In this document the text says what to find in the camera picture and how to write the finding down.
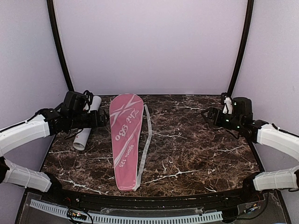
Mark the black front rail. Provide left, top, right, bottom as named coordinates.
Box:
left=21, top=189, right=269, bottom=211

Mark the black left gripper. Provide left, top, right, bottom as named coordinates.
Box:
left=69, top=109, right=109, bottom=129

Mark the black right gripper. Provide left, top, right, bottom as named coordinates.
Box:
left=201, top=107, right=243, bottom=132

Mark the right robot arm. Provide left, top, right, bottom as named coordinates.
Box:
left=201, top=94, right=299, bottom=203

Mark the pink racket cover bag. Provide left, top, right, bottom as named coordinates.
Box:
left=109, top=94, right=152, bottom=191

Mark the right black frame post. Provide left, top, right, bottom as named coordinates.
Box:
left=227, top=0, right=254, bottom=96

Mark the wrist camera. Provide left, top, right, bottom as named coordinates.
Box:
left=83, top=90, right=94, bottom=111
left=221, top=92, right=233, bottom=114

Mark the white shuttlecock tube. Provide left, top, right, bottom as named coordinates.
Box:
left=72, top=96, right=102, bottom=151

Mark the black frame post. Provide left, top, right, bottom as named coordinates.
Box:
left=227, top=0, right=254, bottom=96
left=46, top=0, right=74, bottom=91

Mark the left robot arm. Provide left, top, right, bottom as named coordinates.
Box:
left=0, top=91, right=109, bottom=203

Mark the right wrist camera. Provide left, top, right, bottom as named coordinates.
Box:
left=221, top=92, right=233, bottom=114

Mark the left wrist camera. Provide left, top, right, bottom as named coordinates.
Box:
left=83, top=90, right=94, bottom=111

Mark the left black frame post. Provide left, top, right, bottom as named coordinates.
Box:
left=46, top=0, right=74, bottom=91

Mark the white slotted cable duct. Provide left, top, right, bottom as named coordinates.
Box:
left=29, top=199, right=223, bottom=224

